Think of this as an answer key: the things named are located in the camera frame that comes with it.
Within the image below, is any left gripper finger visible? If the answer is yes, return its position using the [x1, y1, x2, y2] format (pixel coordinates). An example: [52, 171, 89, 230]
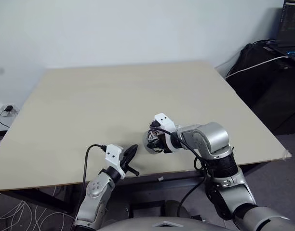
[123, 144, 138, 163]
[124, 144, 139, 166]

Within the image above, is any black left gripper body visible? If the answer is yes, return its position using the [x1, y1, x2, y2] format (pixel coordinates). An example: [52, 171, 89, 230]
[120, 155, 140, 176]

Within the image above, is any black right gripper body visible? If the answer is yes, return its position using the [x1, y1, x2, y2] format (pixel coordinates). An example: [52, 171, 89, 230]
[158, 129, 174, 154]

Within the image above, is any silver motor housing cover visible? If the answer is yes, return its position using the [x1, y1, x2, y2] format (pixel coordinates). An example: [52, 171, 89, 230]
[142, 128, 164, 155]

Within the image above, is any silver robot torso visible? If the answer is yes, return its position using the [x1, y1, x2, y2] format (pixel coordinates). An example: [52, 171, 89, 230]
[96, 215, 224, 231]

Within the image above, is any dark rounded shape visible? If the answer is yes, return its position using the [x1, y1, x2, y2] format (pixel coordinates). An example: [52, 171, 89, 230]
[164, 200, 189, 216]

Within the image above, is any large black bag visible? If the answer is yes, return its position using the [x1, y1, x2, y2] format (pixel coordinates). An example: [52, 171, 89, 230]
[224, 43, 295, 136]

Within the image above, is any black laptop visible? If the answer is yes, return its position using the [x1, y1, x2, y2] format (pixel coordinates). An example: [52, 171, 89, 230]
[263, 0, 295, 64]

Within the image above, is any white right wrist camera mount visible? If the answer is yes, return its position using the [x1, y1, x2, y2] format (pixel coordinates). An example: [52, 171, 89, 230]
[154, 112, 182, 154]

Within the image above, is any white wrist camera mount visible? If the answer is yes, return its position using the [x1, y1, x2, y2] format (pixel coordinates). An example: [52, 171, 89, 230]
[154, 112, 182, 154]
[105, 144, 125, 180]

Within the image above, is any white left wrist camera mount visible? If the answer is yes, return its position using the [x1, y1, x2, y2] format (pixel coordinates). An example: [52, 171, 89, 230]
[105, 144, 125, 180]

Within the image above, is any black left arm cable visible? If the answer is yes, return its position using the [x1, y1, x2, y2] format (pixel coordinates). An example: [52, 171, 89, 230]
[74, 143, 107, 221]

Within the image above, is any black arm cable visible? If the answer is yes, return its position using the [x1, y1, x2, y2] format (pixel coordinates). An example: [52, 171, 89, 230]
[74, 143, 107, 221]
[157, 127, 211, 217]

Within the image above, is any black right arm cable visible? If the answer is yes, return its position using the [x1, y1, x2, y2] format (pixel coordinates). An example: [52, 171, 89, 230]
[157, 127, 211, 217]

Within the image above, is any black metal table frame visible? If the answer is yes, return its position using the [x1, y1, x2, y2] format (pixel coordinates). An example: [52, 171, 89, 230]
[0, 165, 257, 214]

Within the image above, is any white cable on bag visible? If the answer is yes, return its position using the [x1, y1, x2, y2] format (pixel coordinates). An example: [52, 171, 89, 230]
[225, 55, 289, 78]

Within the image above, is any black power strip cable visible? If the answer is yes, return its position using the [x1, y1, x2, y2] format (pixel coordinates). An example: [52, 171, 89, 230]
[0, 111, 10, 128]

